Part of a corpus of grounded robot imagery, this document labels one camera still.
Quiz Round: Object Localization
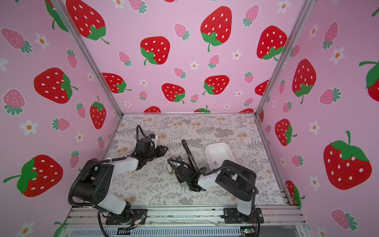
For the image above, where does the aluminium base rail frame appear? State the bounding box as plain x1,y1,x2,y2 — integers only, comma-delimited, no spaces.
58,205,312,237

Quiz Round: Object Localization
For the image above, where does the white plastic tray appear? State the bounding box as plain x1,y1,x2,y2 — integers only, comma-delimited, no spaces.
205,142,235,170

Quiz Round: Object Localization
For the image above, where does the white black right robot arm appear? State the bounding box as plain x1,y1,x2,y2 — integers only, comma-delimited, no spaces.
167,159,259,223

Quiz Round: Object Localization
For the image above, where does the aluminium corner post right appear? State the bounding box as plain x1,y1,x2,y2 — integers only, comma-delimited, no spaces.
255,0,316,118

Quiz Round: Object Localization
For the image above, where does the aluminium corner post left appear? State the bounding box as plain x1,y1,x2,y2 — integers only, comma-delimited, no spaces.
51,0,123,117

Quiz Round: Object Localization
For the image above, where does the beige eraser block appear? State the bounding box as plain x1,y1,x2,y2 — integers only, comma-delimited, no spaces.
166,164,173,174

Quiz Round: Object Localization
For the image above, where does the aluminium corner post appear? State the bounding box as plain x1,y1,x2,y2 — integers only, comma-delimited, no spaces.
255,0,316,118
51,0,123,117

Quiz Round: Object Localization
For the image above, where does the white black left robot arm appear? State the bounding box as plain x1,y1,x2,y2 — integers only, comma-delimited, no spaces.
68,125,168,220

